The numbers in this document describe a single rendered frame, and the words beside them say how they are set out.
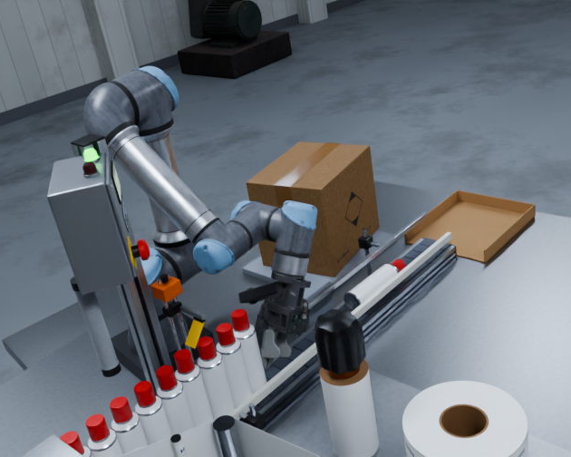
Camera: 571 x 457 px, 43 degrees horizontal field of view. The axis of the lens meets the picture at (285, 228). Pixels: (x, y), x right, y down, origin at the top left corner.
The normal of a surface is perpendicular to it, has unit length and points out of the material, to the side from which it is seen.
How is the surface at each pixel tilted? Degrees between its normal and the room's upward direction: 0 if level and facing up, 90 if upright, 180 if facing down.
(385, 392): 0
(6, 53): 90
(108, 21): 90
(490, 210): 0
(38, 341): 0
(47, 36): 90
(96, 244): 90
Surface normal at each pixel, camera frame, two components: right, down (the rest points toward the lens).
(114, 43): 0.63, 0.25
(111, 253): 0.22, 0.41
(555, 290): -0.16, -0.88
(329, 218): 0.84, 0.11
